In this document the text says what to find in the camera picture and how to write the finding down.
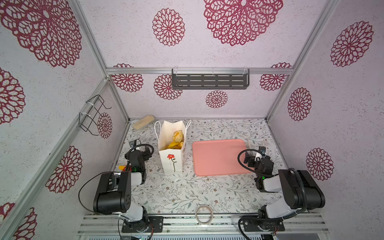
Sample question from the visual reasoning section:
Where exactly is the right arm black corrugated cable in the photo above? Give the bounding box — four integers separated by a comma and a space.
237, 148, 308, 214

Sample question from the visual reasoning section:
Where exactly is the white paper gift bag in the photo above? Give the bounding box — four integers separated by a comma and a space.
154, 120, 192, 175

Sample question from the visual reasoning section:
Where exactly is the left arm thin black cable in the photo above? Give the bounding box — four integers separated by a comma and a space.
77, 171, 121, 214

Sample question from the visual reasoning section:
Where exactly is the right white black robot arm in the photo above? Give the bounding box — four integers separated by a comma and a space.
237, 147, 326, 222

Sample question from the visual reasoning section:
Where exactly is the clear tape roll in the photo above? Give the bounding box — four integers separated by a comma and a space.
195, 205, 214, 226

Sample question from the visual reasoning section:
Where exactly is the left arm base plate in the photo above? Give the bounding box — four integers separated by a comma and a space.
122, 216, 164, 234

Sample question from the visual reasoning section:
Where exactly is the grey slotted wall shelf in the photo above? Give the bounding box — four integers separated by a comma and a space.
171, 69, 250, 90

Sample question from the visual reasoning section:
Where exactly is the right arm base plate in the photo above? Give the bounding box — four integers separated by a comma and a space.
241, 216, 286, 232

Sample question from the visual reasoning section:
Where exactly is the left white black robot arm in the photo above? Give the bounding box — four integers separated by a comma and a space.
93, 144, 154, 232

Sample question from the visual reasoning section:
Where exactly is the pink plastic tray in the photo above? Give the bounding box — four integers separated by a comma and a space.
192, 139, 251, 177

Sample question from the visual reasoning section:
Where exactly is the black wire wall rack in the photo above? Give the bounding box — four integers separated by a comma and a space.
78, 95, 112, 139

